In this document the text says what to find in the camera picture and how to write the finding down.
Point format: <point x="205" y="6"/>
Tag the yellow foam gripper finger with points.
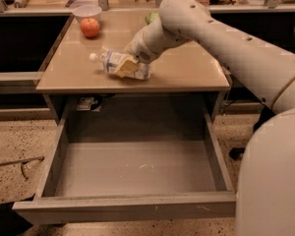
<point x="127" y="67"/>

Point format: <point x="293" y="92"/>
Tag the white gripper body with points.
<point x="138" y="48"/>

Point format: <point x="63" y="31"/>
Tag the blue plastic water bottle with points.
<point x="110" y="60"/>

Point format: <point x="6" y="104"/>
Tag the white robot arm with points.
<point x="265" y="200"/>

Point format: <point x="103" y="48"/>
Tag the grey cabinet with counter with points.
<point x="90" y="69"/>

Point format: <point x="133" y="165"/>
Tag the open grey drawer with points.
<point x="137" y="158"/>

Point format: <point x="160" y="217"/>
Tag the green chip bag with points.
<point x="151" y="17"/>

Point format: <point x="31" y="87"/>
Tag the white label sticker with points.
<point x="85" y="103"/>

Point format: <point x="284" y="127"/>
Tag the red apple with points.
<point x="90" y="27"/>

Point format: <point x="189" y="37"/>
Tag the white plastic bowl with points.
<point x="87" y="11"/>

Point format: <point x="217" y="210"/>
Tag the thin rod on floor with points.
<point x="23" y="163"/>

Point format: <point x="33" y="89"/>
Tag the black object bottom left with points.
<point x="12" y="224"/>

